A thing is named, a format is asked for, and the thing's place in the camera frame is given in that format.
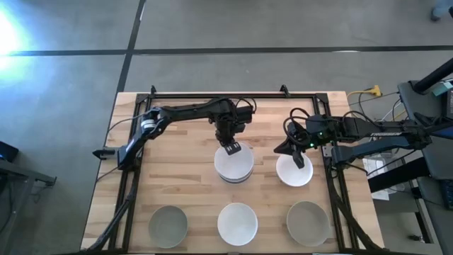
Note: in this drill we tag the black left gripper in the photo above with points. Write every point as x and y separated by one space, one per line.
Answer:
228 128

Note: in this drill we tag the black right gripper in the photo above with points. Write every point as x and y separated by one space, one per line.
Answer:
301 140

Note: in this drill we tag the beige-grey ceramic bowl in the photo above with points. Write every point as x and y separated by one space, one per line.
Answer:
308 225

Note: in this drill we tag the pale grey-green ceramic bowl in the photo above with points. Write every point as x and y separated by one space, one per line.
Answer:
167 228

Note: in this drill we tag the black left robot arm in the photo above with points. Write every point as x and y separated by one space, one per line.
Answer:
191 110

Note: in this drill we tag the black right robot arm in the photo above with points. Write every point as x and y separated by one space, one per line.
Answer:
371 148

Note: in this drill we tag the white paper box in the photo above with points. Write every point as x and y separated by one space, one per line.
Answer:
375 169

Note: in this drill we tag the yellow power plug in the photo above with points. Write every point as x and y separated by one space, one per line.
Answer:
376 91

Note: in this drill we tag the black desk crossbar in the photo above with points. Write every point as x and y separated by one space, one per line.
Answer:
396 175

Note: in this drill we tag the dark grey workstation desk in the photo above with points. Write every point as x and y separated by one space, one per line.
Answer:
410 102

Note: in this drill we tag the black caster wheel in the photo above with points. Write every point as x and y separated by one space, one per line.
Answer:
415 238

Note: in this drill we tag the blue tablet screen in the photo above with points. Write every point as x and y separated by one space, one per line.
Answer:
444 132

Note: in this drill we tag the black pole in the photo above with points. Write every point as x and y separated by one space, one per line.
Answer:
433 76

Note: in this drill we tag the teal box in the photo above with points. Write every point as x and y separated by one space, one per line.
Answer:
444 88

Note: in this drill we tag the dark side table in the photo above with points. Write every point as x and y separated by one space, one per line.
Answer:
28 173

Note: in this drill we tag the person's leg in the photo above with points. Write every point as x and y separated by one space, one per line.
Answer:
440 8

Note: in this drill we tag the dark blue device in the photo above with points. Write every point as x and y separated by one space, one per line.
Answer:
5 151

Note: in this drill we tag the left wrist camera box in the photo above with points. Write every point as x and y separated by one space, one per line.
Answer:
245 114

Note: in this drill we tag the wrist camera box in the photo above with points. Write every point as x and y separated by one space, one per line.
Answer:
316 124
245 114

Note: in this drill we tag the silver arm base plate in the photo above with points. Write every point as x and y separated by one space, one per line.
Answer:
327 151

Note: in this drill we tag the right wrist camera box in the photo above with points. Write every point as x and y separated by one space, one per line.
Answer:
316 124

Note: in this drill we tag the black aluminium table frame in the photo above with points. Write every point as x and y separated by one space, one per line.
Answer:
226 95

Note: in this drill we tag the black frame bracket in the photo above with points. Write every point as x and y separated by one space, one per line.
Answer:
153 89
284 90

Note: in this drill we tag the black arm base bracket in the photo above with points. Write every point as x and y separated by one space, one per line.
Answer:
104 153

